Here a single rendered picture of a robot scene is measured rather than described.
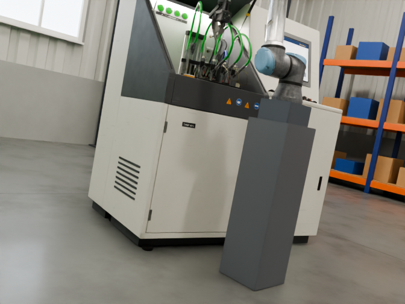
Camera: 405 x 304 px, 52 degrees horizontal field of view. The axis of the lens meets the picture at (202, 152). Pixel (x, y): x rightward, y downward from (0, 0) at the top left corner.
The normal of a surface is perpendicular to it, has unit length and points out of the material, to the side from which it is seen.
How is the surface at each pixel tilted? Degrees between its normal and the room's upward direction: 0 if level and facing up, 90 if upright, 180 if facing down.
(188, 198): 90
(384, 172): 90
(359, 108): 90
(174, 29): 90
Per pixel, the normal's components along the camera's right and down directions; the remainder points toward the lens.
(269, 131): -0.72, -0.07
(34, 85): 0.68, 0.18
